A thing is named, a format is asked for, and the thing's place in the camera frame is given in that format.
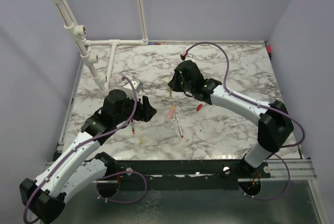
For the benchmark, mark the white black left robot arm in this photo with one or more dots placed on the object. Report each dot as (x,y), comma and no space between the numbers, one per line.
(47,195)

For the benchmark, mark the pink orange-tipped marker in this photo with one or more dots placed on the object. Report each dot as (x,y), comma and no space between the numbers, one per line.
(170,113)

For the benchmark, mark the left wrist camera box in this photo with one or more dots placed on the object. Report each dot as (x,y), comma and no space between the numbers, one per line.
(137,84)

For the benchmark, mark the white red-tipped pen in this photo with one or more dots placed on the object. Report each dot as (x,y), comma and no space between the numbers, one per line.
(179,125)

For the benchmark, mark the red orange-ended pen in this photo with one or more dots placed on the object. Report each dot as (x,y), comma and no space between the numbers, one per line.
(132,127)

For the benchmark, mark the aluminium rail frame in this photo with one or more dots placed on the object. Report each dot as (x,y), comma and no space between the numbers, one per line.
(289,169)

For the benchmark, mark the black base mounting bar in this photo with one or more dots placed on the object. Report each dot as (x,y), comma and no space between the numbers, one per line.
(171,185)

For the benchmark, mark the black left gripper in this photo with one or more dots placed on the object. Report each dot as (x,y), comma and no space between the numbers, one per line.
(145,111)

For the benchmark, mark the white PVC pipe frame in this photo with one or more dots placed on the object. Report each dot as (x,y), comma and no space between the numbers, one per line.
(78,34)

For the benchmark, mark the red pen cap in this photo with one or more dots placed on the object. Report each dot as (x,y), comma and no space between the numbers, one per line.
(199,107)

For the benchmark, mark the red black corner clamp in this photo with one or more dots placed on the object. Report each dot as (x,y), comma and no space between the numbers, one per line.
(268,47)

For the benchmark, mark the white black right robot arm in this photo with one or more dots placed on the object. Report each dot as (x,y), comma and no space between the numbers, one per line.
(272,119)

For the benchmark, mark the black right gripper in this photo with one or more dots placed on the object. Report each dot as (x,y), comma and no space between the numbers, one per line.
(173,84)

